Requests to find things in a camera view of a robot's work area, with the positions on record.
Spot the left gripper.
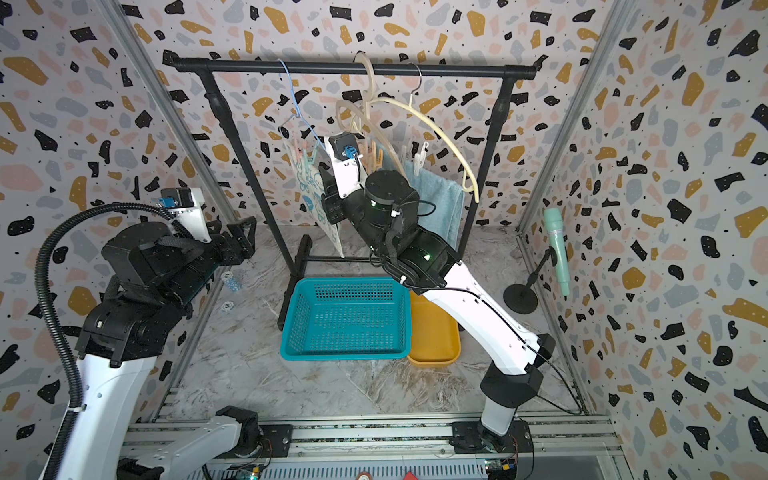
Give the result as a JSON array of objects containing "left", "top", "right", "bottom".
[{"left": 165, "top": 213, "right": 261, "bottom": 315}]

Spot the cream towel blue cartoon print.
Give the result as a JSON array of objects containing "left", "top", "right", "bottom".
[{"left": 295, "top": 165, "right": 345, "bottom": 258}]

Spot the blue wire hanger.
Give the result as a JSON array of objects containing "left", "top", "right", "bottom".
[{"left": 278, "top": 59, "right": 325, "bottom": 151}]

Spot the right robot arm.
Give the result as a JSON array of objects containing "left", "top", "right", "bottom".
[{"left": 320, "top": 170, "right": 556, "bottom": 438}]

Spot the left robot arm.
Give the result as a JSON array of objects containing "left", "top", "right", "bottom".
[{"left": 35, "top": 202, "right": 263, "bottom": 479}]

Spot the beige plastic hanger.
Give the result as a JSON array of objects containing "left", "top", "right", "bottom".
[{"left": 335, "top": 51, "right": 386, "bottom": 147}]

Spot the cream plastic hanger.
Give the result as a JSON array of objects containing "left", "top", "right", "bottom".
[{"left": 361, "top": 56, "right": 480, "bottom": 200}]

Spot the black clothes rack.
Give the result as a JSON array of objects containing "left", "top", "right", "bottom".
[{"left": 171, "top": 57, "right": 538, "bottom": 329}]

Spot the blue poker chip stack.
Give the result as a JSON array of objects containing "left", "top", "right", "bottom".
[{"left": 221, "top": 271, "right": 242, "bottom": 292}]

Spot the white clothespin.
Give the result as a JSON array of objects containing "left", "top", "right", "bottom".
[{"left": 413, "top": 141, "right": 429, "bottom": 177}]

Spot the light teal towel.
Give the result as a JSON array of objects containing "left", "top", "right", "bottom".
[{"left": 401, "top": 160, "right": 465, "bottom": 249}]

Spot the teal plastic basket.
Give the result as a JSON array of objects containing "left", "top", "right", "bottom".
[{"left": 280, "top": 277, "right": 412, "bottom": 361}]

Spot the yellow plastic tray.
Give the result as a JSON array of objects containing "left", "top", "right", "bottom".
[{"left": 407, "top": 293, "right": 461, "bottom": 368}]

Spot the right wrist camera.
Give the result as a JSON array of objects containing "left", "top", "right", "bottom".
[{"left": 324, "top": 132, "right": 367, "bottom": 199}]

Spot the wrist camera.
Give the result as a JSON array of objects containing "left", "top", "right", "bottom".
[
  {"left": 324, "top": 132, "right": 367, "bottom": 199},
  {"left": 159, "top": 187, "right": 211, "bottom": 243}
]

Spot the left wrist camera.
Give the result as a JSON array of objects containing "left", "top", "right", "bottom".
[{"left": 159, "top": 187, "right": 211, "bottom": 243}]

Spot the aluminium rail base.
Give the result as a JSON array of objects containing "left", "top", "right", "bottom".
[{"left": 117, "top": 411, "right": 631, "bottom": 480}]

